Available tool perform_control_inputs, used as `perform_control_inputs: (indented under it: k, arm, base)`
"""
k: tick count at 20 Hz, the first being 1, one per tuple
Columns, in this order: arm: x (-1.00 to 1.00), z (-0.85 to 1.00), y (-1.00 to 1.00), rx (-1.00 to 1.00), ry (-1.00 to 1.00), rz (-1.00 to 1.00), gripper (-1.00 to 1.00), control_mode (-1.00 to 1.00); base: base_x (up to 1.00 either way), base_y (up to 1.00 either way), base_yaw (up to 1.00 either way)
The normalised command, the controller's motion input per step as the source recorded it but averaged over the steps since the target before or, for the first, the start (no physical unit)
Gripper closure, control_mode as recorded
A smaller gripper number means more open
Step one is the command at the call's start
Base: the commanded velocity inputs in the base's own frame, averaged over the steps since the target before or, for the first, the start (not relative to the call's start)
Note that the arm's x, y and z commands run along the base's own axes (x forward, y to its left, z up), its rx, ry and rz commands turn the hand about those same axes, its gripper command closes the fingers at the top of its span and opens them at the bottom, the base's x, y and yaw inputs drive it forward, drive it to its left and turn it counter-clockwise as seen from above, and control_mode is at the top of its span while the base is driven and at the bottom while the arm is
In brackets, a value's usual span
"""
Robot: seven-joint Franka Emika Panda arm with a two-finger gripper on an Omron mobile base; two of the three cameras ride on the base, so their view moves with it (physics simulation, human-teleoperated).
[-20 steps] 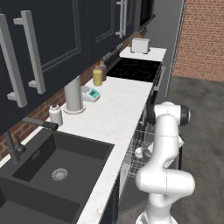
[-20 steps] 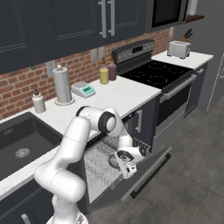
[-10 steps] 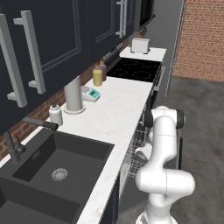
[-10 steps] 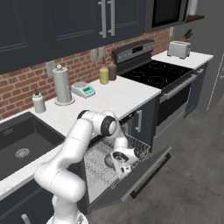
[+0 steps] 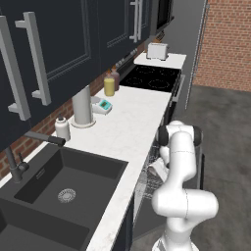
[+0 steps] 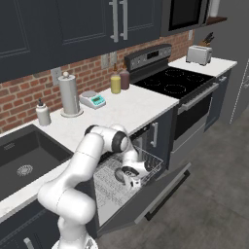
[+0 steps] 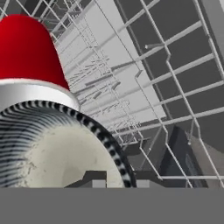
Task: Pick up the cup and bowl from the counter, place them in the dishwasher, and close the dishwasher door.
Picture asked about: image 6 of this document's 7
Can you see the yellow bottle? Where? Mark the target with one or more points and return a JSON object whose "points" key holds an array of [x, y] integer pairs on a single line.
{"points": [[115, 83]]}

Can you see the silver toaster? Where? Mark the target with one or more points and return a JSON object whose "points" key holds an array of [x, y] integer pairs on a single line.
{"points": [[199, 55]]}

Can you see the grey fridge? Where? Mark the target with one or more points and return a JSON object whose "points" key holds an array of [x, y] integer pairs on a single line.
{"points": [[238, 61]]}

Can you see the wooden knife block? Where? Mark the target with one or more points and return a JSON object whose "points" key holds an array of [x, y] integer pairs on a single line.
{"points": [[206, 40]]}

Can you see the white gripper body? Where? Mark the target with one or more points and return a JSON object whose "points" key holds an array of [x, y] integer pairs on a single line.
{"points": [[135, 182]]}

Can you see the white jar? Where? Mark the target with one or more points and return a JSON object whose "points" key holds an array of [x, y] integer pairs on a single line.
{"points": [[215, 8]]}

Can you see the black sink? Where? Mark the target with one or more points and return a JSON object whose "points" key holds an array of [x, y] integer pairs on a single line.
{"points": [[29, 155]]}

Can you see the dark bowl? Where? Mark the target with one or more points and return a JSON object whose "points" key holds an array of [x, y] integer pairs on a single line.
{"points": [[118, 175]]}

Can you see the grey double wall outlet plate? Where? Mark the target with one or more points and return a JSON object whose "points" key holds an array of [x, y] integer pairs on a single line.
{"points": [[109, 59]]}

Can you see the grey paper towel holder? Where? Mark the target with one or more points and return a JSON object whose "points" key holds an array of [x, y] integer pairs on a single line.
{"points": [[69, 95]]}

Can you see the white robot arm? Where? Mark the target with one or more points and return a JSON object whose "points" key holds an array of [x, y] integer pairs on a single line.
{"points": [[82, 162]]}

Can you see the grey kitchen scale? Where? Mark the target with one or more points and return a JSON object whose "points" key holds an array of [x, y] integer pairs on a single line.
{"points": [[93, 99]]}

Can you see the white soap dispenser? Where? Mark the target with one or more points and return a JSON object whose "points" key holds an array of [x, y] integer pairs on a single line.
{"points": [[42, 115]]}

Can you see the dark cabinet beside stove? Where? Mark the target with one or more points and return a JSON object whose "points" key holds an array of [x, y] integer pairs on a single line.
{"points": [[218, 97]]}

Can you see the dark upper cupboard door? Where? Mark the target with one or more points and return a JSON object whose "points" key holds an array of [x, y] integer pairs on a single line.
{"points": [[84, 22], [22, 35], [142, 17]]}

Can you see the dark dishwasher door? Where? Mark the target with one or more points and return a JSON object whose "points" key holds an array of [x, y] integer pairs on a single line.
{"points": [[136, 202]]}

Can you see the steel microwave oven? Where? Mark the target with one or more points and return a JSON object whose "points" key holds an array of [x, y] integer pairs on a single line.
{"points": [[184, 14]]}

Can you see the black and steel stove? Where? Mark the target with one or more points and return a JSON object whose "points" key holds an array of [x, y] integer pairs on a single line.
{"points": [[175, 84]]}

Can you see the dark cabinet under sink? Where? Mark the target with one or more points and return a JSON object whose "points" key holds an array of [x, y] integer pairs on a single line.
{"points": [[22, 227]]}

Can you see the brown bottle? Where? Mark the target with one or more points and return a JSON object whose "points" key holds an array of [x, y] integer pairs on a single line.
{"points": [[125, 79]]}

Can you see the dark lower cabinet door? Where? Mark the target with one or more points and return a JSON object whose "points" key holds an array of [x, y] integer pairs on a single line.
{"points": [[163, 139]]}

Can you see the wooden wall shelf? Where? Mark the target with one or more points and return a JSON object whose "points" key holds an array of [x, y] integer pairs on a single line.
{"points": [[216, 20]]}

